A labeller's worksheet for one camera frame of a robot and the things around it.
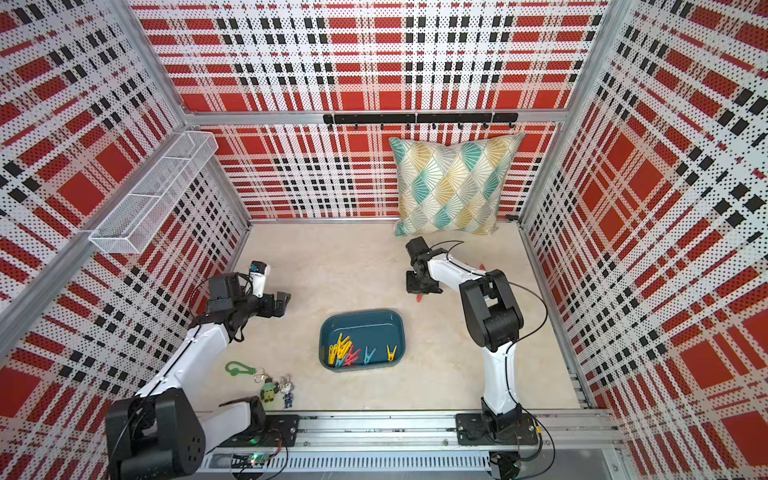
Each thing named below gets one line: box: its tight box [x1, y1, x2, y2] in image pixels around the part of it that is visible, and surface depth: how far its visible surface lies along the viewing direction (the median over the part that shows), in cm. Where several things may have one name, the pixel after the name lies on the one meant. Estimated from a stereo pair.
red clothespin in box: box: [343, 345, 362, 367], surface depth 86 cm
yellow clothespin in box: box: [328, 333, 353, 365], surface depth 87 cm
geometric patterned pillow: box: [389, 132, 525, 237], surface depth 95 cm
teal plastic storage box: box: [319, 309, 406, 372], surface depth 88 cm
